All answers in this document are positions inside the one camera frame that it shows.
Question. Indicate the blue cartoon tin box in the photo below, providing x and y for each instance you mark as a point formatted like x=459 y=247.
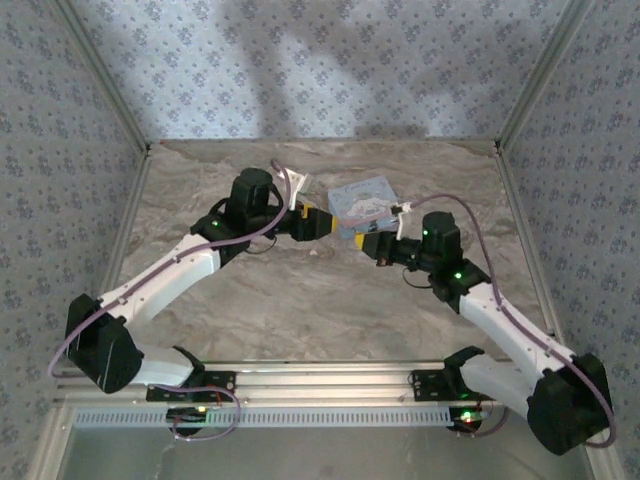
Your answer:
x=360 y=205

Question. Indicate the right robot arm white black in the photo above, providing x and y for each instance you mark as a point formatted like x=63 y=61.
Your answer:
x=515 y=330

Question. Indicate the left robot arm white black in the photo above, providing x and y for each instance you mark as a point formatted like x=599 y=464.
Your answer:
x=165 y=270

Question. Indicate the controller board with green light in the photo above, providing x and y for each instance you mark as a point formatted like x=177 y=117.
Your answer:
x=192 y=414
x=467 y=417

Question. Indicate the aluminium table edge rail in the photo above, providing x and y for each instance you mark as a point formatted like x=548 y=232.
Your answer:
x=525 y=235
x=127 y=220

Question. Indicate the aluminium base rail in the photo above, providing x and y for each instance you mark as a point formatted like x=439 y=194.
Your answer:
x=320 y=385

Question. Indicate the aluminium frame post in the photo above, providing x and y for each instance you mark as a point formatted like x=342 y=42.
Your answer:
x=107 y=85
x=542 y=80

